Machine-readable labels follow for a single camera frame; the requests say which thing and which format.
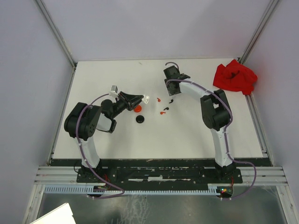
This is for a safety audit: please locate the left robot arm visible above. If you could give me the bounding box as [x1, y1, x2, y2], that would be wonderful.
[64, 91, 150, 182]

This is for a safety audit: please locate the aluminium frame post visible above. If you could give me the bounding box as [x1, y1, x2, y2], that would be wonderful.
[238, 0, 281, 64]
[34, 0, 77, 68]

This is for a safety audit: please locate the white cable duct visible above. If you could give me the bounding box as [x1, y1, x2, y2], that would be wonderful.
[43, 184, 232, 196]

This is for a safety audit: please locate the orange earbud charging case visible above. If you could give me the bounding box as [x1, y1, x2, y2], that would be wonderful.
[134, 105, 142, 112]

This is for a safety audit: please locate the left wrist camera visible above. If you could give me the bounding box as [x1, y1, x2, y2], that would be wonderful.
[109, 85, 118, 98]

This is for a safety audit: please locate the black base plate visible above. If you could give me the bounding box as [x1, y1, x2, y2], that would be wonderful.
[76, 159, 243, 185]

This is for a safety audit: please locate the right aluminium frame post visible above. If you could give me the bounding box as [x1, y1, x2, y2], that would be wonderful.
[238, 0, 281, 64]

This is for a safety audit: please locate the white earbud charging case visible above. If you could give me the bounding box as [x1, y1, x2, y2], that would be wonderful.
[142, 95, 150, 104]

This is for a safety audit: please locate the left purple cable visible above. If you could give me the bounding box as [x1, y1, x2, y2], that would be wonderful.
[76, 93, 126, 199]

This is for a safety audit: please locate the aluminium front rail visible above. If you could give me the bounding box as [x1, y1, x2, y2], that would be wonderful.
[34, 167, 288, 186]

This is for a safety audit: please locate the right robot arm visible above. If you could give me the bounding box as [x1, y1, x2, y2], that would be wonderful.
[164, 65, 235, 182]

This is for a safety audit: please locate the black earbud charging case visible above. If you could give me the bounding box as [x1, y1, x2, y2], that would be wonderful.
[135, 115, 145, 124]

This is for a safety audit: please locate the left aluminium frame post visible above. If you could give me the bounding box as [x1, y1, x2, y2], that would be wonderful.
[34, 0, 77, 68]

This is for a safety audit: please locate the red cloth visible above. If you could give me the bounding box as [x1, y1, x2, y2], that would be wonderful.
[213, 59, 258, 95]

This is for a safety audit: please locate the white paper sheet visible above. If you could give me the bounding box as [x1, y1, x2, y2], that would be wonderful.
[32, 203, 76, 224]

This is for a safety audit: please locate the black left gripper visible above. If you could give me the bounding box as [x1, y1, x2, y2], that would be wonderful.
[111, 91, 144, 119]

